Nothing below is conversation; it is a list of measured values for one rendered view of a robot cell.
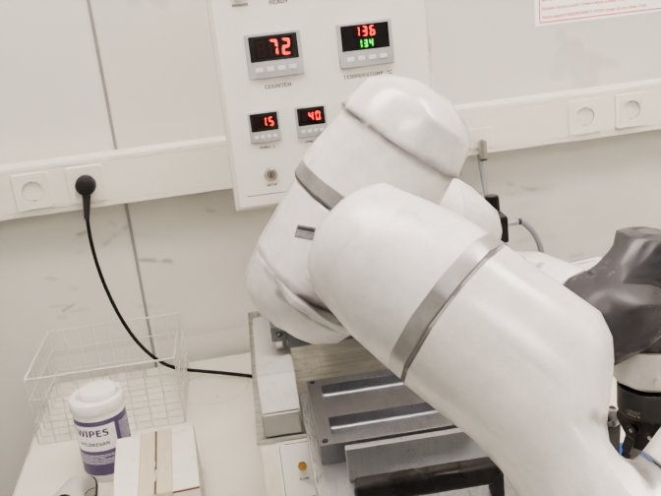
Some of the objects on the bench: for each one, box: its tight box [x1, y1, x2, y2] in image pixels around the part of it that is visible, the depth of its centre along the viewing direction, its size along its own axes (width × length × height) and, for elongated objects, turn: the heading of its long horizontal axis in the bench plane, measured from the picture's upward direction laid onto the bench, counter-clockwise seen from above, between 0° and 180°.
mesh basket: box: [24, 313, 190, 445], centre depth 162 cm, size 22×26×13 cm
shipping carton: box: [113, 425, 206, 496], centre depth 127 cm, size 19×13×9 cm
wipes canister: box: [68, 380, 132, 482], centre depth 140 cm, size 9×9×15 cm
